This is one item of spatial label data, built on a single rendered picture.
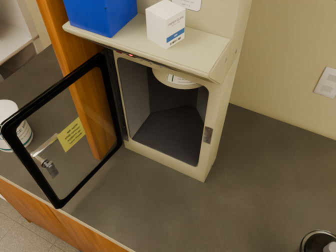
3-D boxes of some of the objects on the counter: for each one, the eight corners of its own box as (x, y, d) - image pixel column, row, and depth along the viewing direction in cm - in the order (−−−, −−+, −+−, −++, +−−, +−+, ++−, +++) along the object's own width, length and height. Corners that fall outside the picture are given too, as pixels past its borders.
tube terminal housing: (156, 104, 123) (145, -141, 63) (229, 132, 113) (297, -125, 54) (124, 147, 109) (71, -115, 49) (204, 183, 99) (259, -88, 40)
